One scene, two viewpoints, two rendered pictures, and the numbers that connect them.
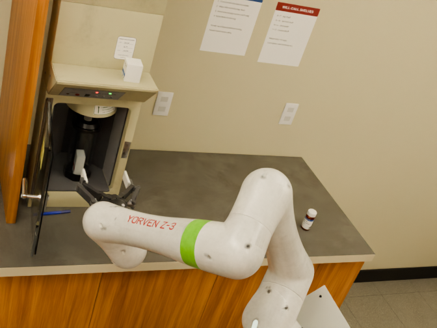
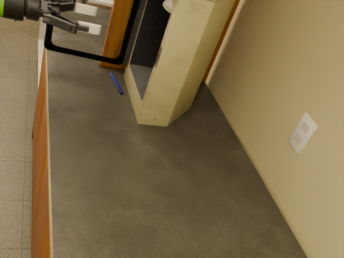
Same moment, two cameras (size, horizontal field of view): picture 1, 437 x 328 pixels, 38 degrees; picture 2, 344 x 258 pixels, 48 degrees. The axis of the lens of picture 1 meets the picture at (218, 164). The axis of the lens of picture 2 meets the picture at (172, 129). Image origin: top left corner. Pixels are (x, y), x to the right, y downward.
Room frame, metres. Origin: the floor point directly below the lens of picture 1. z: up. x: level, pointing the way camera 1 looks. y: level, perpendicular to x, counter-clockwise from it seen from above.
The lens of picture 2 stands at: (2.06, -0.78, 1.71)
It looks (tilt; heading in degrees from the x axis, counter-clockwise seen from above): 34 degrees down; 93
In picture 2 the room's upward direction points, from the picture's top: 22 degrees clockwise
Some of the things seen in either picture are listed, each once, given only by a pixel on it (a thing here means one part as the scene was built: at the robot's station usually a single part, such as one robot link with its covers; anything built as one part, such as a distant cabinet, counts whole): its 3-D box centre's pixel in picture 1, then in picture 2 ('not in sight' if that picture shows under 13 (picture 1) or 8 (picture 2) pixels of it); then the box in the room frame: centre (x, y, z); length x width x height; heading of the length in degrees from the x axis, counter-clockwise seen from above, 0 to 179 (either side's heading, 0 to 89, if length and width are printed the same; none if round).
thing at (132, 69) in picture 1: (132, 69); not in sight; (1.80, 0.35, 1.54); 0.05 x 0.05 x 0.06; 26
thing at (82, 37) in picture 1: (84, 97); (193, 9); (1.92, 0.51, 1.32); 0.32 x 0.25 x 0.77; 121
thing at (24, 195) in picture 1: (30, 189); not in sight; (1.50, 0.51, 1.20); 0.10 x 0.05 x 0.03; 24
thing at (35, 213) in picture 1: (39, 178); (93, 8); (1.58, 0.51, 1.19); 0.30 x 0.01 x 0.40; 24
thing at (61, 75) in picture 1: (103, 90); not in sight; (1.76, 0.42, 1.46); 0.32 x 0.11 x 0.10; 121
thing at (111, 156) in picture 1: (78, 130); (180, 44); (1.92, 0.51, 1.19); 0.26 x 0.24 x 0.35; 121
